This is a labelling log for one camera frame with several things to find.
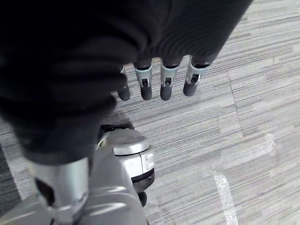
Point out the right robot hand black cloth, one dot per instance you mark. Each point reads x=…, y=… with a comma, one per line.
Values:
x=70, y=58

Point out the silver robot leg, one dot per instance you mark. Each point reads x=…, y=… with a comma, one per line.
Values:
x=124, y=168

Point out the dark robot foot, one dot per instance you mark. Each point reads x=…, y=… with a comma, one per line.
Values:
x=142, y=199

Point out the clear plastic tape strip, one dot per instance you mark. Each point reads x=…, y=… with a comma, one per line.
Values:
x=222, y=199
x=248, y=152

